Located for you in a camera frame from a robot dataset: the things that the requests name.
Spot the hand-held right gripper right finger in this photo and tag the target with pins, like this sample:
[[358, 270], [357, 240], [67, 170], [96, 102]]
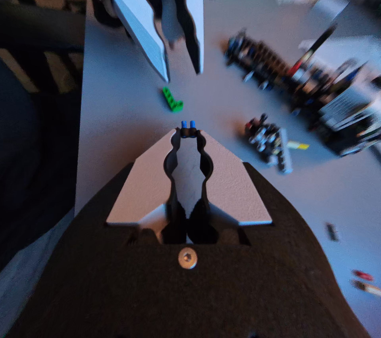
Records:
[[235, 189]]

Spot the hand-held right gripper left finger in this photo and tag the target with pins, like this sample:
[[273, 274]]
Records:
[[140, 189]]

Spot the black lego connector blue pins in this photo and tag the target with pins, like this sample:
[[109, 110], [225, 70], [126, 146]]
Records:
[[187, 129]]

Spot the green lego beam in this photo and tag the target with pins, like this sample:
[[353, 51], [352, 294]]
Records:
[[172, 101]]

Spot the small black lego assembly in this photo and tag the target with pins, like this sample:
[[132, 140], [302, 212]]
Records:
[[265, 138]]

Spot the yellow lego axle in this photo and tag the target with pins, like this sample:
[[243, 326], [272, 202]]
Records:
[[297, 145]]

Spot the partly built lego truck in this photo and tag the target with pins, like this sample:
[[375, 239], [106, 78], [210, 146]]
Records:
[[262, 61]]

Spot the small red lego pin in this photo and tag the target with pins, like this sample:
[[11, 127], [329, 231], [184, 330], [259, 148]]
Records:
[[362, 275]]

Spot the tan lego axle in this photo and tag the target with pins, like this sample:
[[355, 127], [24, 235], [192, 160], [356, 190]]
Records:
[[367, 287]]

